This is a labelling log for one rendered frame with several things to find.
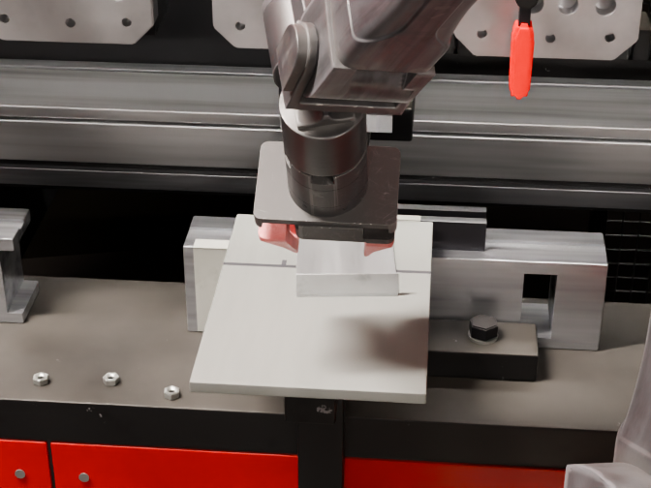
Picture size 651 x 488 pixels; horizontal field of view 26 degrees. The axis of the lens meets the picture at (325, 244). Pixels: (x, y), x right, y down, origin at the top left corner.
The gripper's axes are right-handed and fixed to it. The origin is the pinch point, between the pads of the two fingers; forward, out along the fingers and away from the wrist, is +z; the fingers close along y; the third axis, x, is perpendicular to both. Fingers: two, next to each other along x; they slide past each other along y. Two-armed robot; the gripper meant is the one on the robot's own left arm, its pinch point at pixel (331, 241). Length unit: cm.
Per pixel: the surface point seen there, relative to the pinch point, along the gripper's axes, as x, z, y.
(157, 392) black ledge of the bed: 5.0, 21.4, 16.0
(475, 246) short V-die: -10.1, 18.6, -11.9
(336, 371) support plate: 9.2, 3.9, -0.9
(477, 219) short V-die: -11.9, 16.8, -12.0
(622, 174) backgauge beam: -28, 35, -28
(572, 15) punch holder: -20.1, -3.3, -18.2
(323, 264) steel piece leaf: -3.9, 11.7, 1.4
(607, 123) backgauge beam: -32, 31, -26
